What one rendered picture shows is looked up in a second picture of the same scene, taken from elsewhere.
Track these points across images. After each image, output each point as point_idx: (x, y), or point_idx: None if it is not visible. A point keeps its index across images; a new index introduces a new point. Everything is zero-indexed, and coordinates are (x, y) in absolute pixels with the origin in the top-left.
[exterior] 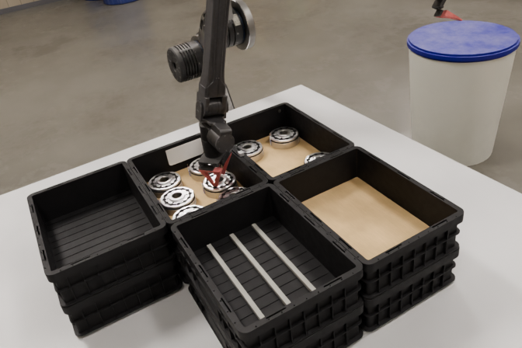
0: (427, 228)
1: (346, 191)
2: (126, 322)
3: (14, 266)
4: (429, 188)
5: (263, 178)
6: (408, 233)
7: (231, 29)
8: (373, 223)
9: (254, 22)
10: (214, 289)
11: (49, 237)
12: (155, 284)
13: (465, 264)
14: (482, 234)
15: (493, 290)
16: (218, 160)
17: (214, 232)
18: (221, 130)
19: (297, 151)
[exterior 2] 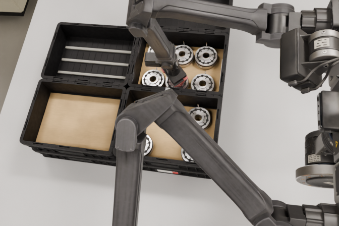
0: (29, 117)
1: (109, 139)
2: None
3: None
4: (97, 221)
5: (133, 85)
6: (56, 135)
7: (306, 150)
8: (77, 128)
9: (298, 177)
10: (85, 24)
11: None
12: None
13: (44, 171)
14: (47, 202)
15: (25, 165)
16: (163, 68)
17: None
18: (146, 53)
19: (173, 151)
